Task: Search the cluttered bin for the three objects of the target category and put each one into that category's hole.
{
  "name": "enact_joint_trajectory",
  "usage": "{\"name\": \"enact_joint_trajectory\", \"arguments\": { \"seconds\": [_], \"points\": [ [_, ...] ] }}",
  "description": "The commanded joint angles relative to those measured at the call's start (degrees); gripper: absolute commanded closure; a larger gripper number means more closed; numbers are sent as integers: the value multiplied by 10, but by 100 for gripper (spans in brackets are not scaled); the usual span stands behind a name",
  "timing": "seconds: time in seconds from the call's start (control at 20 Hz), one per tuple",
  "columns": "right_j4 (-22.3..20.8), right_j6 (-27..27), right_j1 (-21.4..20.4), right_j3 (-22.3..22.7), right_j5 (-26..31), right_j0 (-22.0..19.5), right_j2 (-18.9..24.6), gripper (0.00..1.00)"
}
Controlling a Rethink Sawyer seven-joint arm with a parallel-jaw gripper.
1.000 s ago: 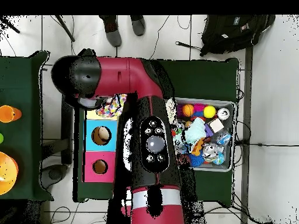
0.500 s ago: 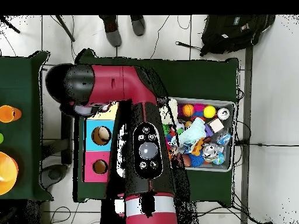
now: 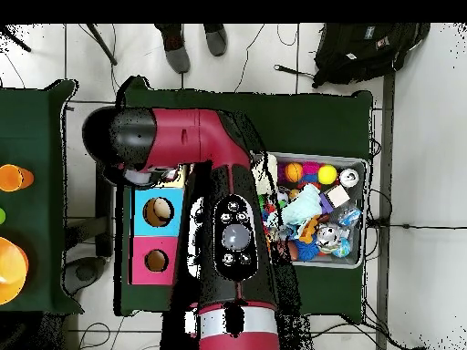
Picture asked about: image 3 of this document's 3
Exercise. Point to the pink spiky ball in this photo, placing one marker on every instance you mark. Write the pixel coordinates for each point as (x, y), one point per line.
(312, 169)

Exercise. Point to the cream yellow cloth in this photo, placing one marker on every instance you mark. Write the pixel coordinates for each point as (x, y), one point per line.
(264, 173)

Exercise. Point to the grey round base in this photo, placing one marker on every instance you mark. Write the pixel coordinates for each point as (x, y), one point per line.
(84, 273)

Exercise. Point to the silver drink can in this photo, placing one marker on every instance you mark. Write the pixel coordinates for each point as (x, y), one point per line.
(328, 237)

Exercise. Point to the black backpack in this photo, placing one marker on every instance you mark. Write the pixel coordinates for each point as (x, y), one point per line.
(365, 51)

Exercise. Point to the clear mesh bin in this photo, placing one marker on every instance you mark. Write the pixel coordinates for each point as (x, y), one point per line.
(336, 261)

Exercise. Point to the small green ball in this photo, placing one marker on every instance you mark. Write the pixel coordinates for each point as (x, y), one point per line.
(2, 216)

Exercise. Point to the mint green cloth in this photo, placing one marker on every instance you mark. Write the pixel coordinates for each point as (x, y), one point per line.
(303, 205)

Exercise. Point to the black tripod leg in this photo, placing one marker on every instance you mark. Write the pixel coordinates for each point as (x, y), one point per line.
(102, 44)
(16, 39)

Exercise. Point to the orange plastic cup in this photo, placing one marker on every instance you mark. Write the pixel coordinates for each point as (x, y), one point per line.
(14, 178)

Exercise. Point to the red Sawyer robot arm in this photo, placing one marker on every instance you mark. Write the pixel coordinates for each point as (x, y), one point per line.
(233, 240)

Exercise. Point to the orange plastic bowl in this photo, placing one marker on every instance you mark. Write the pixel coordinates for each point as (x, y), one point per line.
(11, 270)

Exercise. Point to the dark green side tablecloth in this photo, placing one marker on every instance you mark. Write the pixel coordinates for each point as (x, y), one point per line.
(44, 146)

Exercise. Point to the polka-dot cloth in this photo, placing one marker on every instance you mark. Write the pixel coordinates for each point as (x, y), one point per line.
(171, 173)

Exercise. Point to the small orange basketball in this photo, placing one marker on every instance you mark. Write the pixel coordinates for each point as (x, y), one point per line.
(293, 172)

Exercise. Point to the wooden box with three holes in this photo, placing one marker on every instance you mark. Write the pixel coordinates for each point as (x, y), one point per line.
(149, 248)

